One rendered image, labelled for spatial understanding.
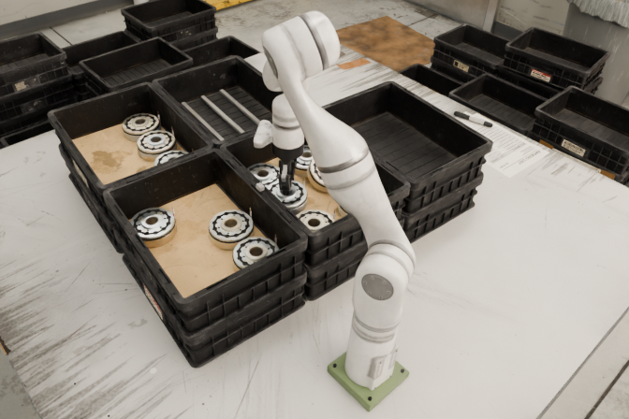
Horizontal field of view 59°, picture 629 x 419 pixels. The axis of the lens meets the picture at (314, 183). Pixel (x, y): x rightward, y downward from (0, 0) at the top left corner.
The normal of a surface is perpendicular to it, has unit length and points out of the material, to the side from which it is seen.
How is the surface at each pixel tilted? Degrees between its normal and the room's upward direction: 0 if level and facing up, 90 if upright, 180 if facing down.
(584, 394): 0
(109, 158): 0
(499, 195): 0
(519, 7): 90
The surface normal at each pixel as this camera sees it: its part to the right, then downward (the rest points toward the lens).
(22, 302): 0.03, -0.77
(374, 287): -0.43, 0.52
